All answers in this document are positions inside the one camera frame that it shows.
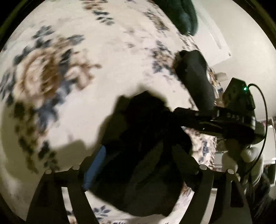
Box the black small garment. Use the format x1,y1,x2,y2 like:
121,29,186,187
91,92,197,217

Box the white gloved hand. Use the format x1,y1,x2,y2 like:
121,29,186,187
217,140,264,186

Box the black folded garment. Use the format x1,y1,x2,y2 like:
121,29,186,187
173,50,215,111

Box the white bed headboard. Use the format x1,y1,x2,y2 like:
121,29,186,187
192,1,231,66

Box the dark green quilt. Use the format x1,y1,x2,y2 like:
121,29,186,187
154,0,198,36

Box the floral bed sheet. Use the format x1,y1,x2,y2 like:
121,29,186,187
0,0,223,224

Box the black cable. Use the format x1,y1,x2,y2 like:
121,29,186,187
243,83,269,179

